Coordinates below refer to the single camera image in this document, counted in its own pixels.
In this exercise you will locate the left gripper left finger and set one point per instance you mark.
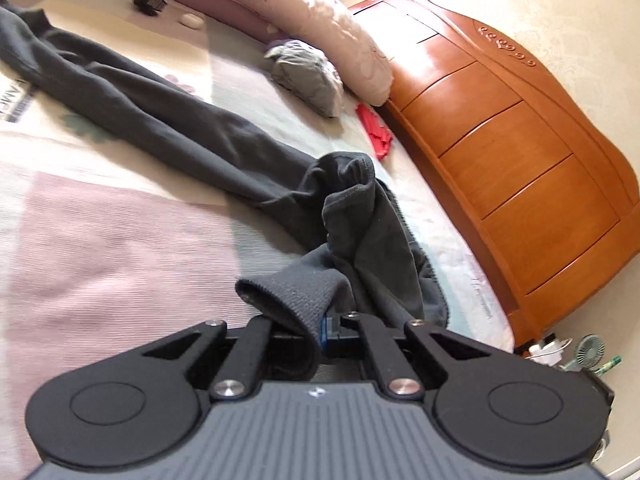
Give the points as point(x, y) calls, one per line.
point(242, 369)

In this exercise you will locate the orange wooden headboard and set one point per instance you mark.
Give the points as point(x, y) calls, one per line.
point(548, 205)

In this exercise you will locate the dark grey sweatpants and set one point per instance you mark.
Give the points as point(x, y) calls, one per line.
point(360, 255)

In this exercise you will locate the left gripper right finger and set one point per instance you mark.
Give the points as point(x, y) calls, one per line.
point(366, 340)

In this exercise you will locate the grey bundled cloth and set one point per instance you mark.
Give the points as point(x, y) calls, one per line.
point(308, 74)

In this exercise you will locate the black hair claw clip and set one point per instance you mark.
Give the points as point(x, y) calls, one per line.
point(150, 7)

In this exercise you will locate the small green desk fan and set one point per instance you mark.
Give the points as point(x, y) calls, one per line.
point(588, 353)

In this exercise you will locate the white earbud case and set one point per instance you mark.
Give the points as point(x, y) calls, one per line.
point(191, 21)

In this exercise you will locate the pink floral folded quilt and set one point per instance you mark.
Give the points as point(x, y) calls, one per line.
point(325, 24)

